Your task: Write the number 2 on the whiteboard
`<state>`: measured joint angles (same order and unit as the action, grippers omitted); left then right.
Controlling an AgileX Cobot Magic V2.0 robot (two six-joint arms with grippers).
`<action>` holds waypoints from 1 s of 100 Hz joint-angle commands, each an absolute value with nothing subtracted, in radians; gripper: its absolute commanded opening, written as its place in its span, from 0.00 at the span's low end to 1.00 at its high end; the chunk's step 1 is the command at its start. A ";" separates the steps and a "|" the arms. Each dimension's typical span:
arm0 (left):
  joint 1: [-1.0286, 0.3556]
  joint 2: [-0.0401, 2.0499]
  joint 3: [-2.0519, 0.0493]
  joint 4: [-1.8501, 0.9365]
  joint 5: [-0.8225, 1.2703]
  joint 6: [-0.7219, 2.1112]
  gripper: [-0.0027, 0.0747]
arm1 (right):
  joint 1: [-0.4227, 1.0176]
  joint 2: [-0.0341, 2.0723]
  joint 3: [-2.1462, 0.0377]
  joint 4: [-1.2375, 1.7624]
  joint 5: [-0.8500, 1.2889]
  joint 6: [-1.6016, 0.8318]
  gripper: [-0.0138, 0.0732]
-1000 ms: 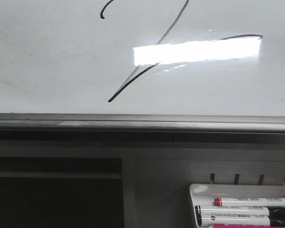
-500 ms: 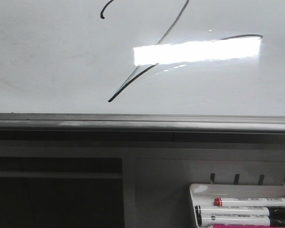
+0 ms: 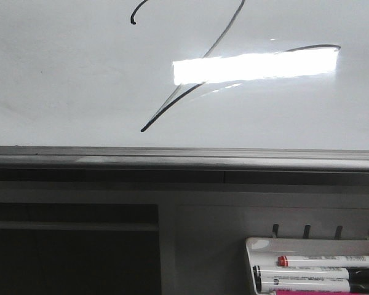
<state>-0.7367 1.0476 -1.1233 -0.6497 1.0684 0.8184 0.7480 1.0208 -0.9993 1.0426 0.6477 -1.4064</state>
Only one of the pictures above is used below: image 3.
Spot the white marker tray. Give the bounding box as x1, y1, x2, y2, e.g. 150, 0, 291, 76
245, 237, 369, 294

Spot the upper black capped white marker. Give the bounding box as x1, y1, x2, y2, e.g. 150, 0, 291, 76
252, 265, 349, 280

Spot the black capped white marker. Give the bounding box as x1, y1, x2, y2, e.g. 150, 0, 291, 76
255, 278, 351, 293
252, 265, 349, 280

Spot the lower black capped white marker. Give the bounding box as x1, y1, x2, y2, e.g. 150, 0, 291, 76
255, 278, 351, 293

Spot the grey cabinet shelf unit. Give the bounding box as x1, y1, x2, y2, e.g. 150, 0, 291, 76
0, 169, 369, 294

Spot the pink marker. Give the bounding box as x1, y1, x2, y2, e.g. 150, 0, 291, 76
269, 291, 369, 295

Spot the red capped white marker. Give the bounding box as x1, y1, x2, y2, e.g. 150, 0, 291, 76
277, 255, 369, 269

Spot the whiteboard with grey frame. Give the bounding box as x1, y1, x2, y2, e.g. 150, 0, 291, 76
0, 0, 369, 173

